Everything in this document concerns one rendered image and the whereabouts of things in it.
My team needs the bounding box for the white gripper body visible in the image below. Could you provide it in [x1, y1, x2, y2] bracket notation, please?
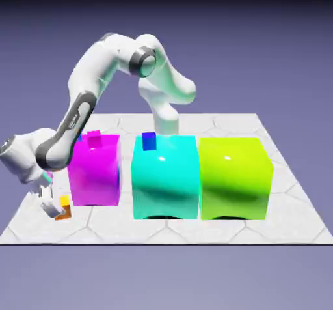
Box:
[39, 184, 65, 219]

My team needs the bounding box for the small orange cube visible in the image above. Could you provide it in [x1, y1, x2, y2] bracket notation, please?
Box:
[53, 195, 72, 221]

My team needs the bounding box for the small magenta cube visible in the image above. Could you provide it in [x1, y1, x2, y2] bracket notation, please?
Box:
[87, 130, 103, 149]

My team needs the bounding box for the small blue cube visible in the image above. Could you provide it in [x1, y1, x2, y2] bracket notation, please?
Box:
[142, 132, 157, 152]

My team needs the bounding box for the large magenta box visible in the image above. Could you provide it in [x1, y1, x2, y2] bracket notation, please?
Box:
[67, 134, 121, 207]

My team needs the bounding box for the large cyan box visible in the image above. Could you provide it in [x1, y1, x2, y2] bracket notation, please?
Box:
[130, 135, 200, 221]

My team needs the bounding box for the large lime green box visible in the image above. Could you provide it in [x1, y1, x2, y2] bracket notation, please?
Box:
[198, 137, 274, 221]

